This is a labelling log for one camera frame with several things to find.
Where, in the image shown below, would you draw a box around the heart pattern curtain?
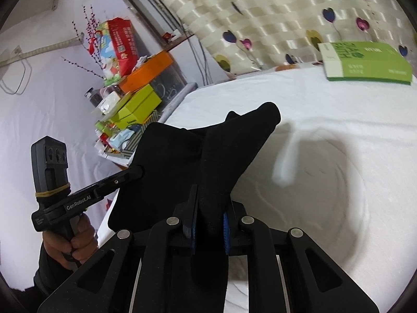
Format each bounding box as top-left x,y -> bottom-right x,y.
161,0 -> 416,74

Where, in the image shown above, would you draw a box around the black pants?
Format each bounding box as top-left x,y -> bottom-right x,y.
107,102 -> 281,232

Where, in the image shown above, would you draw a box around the black white striped box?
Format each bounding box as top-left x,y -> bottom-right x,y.
97,110 -> 161,159

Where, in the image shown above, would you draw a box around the light blue cloth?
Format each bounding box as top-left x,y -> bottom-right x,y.
107,129 -> 135,151

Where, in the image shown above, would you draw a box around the lime green shoe box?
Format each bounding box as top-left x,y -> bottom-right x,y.
109,84 -> 162,129

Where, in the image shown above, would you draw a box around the orange box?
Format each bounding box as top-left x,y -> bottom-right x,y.
119,51 -> 174,93

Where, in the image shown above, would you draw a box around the black power cables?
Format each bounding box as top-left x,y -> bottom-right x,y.
186,32 -> 213,87

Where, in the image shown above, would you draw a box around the red snack package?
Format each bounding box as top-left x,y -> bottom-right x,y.
95,18 -> 139,84

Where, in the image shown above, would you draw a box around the white towel table cover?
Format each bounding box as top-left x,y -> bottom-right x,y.
95,63 -> 417,313

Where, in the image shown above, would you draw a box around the red berry branch decoration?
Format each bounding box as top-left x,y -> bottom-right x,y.
71,5 -> 102,70

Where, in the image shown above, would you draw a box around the person's left hand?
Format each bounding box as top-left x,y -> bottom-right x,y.
42,214 -> 97,269

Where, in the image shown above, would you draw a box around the green and white box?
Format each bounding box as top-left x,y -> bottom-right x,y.
318,42 -> 413,85

